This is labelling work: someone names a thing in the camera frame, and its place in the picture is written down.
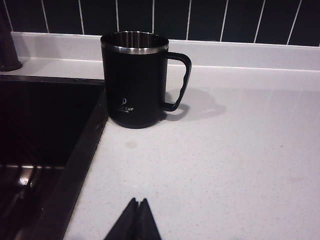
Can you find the black kitchen sink basin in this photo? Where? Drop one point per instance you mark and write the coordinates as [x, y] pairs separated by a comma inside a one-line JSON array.
[[37, 120]]

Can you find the dark chrome faucet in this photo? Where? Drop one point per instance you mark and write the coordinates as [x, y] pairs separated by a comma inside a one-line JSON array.
[[7, 45]]

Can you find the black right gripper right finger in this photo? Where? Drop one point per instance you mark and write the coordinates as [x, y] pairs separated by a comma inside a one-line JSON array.
[[147, 225]]

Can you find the black steel-rimmed mug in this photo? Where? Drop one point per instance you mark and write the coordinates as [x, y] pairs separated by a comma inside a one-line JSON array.
[[132, 87]]

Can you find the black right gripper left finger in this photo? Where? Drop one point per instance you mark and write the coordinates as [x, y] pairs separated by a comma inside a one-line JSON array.
[[125, 225]]

